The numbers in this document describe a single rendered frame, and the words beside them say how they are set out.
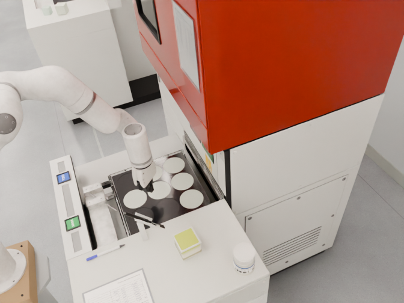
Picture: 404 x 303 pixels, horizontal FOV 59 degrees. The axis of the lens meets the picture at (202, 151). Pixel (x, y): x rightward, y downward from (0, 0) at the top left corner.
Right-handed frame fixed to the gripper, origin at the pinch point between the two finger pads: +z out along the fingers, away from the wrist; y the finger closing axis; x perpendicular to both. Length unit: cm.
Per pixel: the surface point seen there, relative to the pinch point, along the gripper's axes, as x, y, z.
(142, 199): -4.0, 1.4, 8.0
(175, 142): -12.5, -41.9, 16.0
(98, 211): -19.3, 12.7, 10.0
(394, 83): 87, -156, 31
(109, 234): -8.6, 20.4, 10.0
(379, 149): 92, -151, 86
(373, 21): 66, -48, -57
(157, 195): 0.8, -2.6, 8.0
